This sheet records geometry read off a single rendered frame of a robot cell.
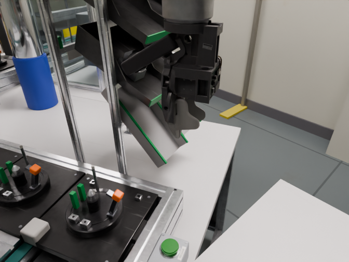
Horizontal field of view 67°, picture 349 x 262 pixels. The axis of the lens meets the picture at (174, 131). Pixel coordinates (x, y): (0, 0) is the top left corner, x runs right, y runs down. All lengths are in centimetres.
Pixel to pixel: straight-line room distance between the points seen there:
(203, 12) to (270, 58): 276
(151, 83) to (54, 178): 40
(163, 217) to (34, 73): 104
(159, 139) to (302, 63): 234
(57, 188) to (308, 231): 73
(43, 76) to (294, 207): 126
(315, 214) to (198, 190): 36
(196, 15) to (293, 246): 66
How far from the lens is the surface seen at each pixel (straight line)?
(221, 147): 112
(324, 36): 289
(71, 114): 88
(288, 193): 98
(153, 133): 83
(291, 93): 311
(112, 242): 66
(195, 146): 111
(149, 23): 74
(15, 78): 197
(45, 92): 152
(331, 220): 95
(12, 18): 144
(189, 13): 39
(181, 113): 45
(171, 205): 73
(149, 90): 75
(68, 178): 85
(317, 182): 249
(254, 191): 222
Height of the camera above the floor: 150
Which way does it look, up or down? 32 degrees down
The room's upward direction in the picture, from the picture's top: straight up
